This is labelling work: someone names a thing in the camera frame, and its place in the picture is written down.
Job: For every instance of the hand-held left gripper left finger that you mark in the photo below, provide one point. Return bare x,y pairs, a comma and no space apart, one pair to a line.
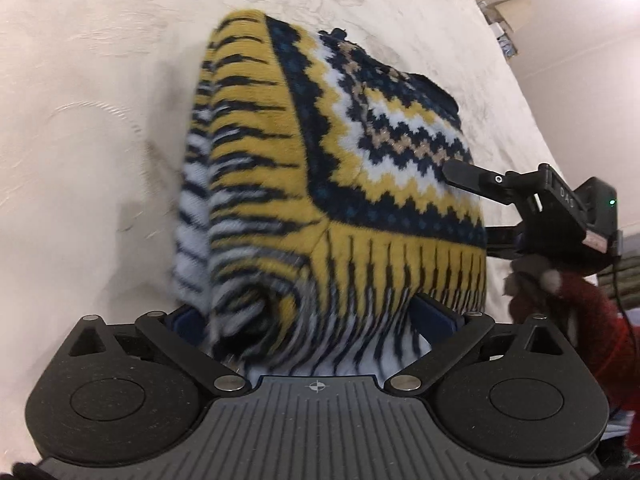
185,322

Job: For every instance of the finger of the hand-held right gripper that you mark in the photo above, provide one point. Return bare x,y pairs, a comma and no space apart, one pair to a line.
502,239
475,177

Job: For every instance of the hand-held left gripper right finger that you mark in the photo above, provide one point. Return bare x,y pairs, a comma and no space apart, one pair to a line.
440,317

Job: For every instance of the navy yellow zigzag knit sweater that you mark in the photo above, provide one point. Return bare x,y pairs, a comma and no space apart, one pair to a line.
330,185

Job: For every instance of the person's right forearm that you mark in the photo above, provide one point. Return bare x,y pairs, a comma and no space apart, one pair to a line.
617,355

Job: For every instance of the person's right hand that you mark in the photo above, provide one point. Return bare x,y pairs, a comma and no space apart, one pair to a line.
555,295

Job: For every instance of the brown cardboard box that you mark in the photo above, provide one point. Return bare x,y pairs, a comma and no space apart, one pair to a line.
512,9

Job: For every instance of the cream bedspread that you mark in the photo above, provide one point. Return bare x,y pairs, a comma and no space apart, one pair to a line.
90,135

